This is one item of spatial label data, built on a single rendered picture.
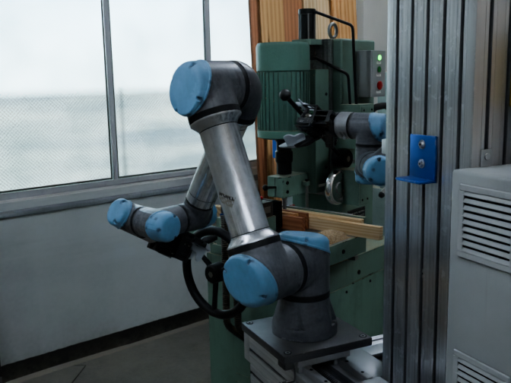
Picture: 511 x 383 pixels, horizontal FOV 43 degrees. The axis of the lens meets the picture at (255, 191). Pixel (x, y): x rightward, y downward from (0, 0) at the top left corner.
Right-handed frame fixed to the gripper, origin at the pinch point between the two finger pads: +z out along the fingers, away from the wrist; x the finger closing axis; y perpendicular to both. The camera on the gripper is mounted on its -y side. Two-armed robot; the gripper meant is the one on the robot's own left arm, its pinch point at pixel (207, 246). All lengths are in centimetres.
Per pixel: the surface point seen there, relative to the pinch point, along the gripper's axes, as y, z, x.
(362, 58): -81, 31, 7
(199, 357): 40, 118, -94
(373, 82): -75, 37, 10
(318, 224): -21.1, 33.8, 10.5
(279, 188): -28.3, 24.4, -2.8
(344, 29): -175, 152, -107
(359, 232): -21.5, 34.2, 25.8
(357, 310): -1, 60, 18
